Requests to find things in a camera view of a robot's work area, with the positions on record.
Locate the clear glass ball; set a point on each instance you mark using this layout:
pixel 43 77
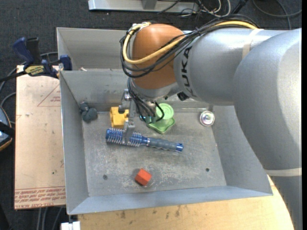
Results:
pixel 207 118

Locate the black cylinder on white bracket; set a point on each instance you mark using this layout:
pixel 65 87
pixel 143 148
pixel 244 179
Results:
pixel 182 96

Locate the green plastic cup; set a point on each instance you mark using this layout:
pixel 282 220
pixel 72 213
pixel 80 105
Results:
pixel 165 118

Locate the dark grey toy animal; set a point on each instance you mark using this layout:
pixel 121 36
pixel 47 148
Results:
pixel 89 114

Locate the brown cardboard board red print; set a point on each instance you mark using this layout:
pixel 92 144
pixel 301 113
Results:
pixel 38 140

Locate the yellow toy block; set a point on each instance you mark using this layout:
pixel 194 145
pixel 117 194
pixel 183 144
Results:
pixel 116 121

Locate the grey metal bin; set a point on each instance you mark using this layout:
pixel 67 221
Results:
pixel 168 162

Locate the red cube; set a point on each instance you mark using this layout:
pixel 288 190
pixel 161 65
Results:
pixel 143 176

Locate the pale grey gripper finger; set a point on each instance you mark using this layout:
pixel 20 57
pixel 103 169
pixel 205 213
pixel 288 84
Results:
pixel 129 134
pixel 125 136

